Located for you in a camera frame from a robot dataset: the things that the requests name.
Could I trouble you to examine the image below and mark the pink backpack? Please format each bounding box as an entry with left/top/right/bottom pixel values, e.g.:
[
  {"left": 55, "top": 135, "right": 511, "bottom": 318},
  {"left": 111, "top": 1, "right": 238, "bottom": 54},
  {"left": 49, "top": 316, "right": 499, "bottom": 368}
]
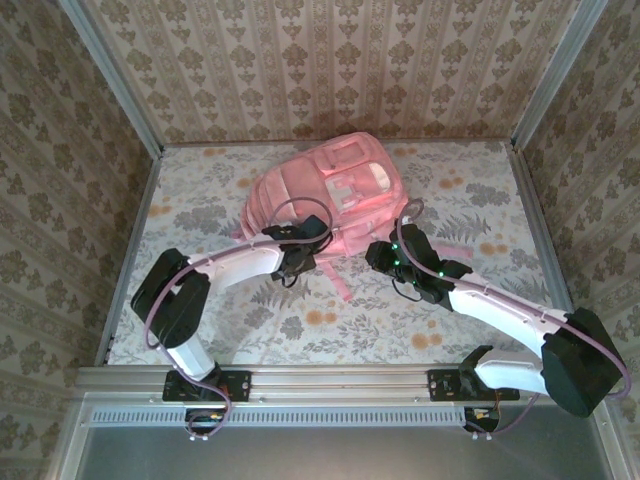
[{"left": 230, "top": 130, "right": 475, "bottom": 302}]

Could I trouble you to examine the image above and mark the floral tablecloth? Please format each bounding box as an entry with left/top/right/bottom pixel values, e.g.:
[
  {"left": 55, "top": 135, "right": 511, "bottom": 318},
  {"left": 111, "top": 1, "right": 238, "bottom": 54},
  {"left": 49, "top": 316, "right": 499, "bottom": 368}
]
[{"left": 107, "top": 142, "right": 576, "bottom": 366}]

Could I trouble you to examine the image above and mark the grey metal shelf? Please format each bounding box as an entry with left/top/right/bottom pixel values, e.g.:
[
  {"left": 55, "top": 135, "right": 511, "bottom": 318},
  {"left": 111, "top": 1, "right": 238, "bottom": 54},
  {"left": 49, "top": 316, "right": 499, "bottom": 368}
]
[{"left": 74, "top": 424, "right": 619, "bottom": 480}]

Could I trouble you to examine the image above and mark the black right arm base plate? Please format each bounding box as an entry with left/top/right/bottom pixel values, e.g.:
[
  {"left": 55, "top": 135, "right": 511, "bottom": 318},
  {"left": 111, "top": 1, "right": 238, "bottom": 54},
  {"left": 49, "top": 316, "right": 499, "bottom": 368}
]
[{"left": 428, "top": 368, "right": 521, "bottom": 403}]

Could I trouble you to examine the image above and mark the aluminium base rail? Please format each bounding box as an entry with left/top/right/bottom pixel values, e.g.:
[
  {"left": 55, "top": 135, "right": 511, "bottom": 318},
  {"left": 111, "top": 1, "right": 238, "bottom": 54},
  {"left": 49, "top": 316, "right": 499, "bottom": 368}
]
[{"left": 74, "top": 364, "right": 614, "bottom": 407}]

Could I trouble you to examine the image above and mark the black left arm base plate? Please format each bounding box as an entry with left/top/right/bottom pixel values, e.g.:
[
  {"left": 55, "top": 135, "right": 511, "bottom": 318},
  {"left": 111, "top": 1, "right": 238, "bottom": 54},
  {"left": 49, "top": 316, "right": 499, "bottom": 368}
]
[{"left": 162, "top": 370, "right": 252, "bottom": 403}]

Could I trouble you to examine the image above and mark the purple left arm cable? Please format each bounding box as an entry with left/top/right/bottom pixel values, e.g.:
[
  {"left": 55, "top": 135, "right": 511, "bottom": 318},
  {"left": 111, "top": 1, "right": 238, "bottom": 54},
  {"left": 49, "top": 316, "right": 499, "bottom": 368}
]
[{"left": 143, "top": 197, "right": 335, "bottom": 442}]

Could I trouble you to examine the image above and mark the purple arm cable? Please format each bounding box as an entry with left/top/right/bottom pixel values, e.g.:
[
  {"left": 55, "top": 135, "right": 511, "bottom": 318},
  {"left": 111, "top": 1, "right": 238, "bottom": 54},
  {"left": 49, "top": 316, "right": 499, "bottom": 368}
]
[
  {"left": 389, "top": 198, "right": 631, "bottom": 442},
  {"left": 143, "top": 197, "right": 335, "bottom": 442}
]

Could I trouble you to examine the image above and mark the grey slotted cable duct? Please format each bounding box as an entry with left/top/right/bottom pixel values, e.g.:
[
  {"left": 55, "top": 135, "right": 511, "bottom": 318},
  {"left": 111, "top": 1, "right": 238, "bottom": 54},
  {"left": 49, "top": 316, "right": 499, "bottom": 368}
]
[{"left": 89, "top": 405, "right": 466, "bottom": 426}]

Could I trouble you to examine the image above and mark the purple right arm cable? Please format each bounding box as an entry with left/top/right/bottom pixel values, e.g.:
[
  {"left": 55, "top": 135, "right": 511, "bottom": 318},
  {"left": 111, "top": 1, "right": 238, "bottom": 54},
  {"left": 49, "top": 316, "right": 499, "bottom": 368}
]
[{"left": 389, "top": 198, "right": 631, "bottom": 442}]

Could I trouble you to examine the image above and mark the aluminium frame post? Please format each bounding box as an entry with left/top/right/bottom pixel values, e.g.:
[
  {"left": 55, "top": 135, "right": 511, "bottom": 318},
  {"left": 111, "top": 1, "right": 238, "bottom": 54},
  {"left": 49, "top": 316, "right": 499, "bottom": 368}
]
[
  {"left": 509, "top": 0, "right": 612, "bottom": 149},
  {"left": 58, "top": 0, "right": 166, "bottom": 156}
]

